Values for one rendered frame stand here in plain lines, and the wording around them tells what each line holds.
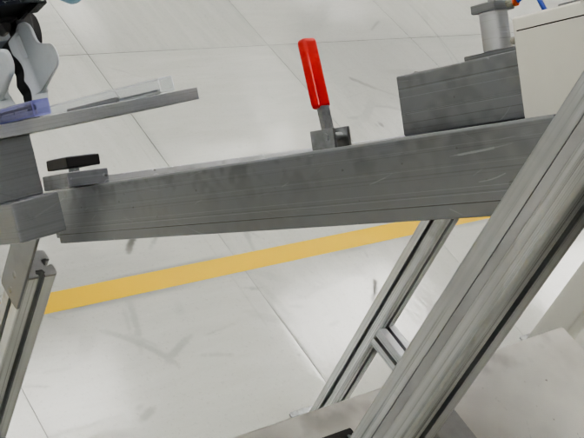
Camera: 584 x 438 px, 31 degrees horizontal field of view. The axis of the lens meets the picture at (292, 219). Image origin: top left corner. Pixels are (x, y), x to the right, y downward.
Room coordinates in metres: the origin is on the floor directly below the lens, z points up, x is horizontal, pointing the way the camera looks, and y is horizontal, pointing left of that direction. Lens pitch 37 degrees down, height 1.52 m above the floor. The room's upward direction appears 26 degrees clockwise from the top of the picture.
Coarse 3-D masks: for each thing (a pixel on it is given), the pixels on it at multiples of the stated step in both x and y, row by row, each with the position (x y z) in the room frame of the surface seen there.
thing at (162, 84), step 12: (132, 84) 0.68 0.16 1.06; (144, 84) 0.67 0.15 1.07; (156, 84) 0.67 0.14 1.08; (168, 84) 0.67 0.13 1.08; (84, 96) 0.70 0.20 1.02; (96, 96) 0.70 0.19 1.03; (108, 96) 0.69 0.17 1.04; (120, 96) 0.68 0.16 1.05; (132, 96) 0.68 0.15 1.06; (60, 108) 0.72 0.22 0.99
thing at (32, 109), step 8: (16, 104) 0.58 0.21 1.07; (24, 104) 0.58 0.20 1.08; (32, 104) 0.57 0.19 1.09; (40, 104) 0.58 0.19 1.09; (48, 104) 0.58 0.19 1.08; (0, 112) 0.59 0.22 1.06; (8, 112) 0.58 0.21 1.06; (16, 112) 0.58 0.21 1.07; (24, 112) 0.57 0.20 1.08; (32, 112) 0.57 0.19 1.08; (40, 112) 0.57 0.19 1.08; (48, 112) 0.58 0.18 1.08; (0, 120) 0.59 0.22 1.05; (8, 120) 0.58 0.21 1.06; (16, 120) 0.58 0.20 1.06
